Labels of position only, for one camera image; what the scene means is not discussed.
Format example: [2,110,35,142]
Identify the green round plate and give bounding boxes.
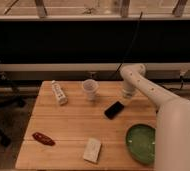
[125,124,155,165]

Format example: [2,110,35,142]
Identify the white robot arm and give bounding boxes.
[120,64,190,171]

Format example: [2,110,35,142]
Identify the white toothpaste-like carton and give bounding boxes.
[51,80,68,105]

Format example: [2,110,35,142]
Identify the black hanging cable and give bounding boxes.
[108,11,144,81]

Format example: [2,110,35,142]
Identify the black eraser block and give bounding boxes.
[104,101,124,119]

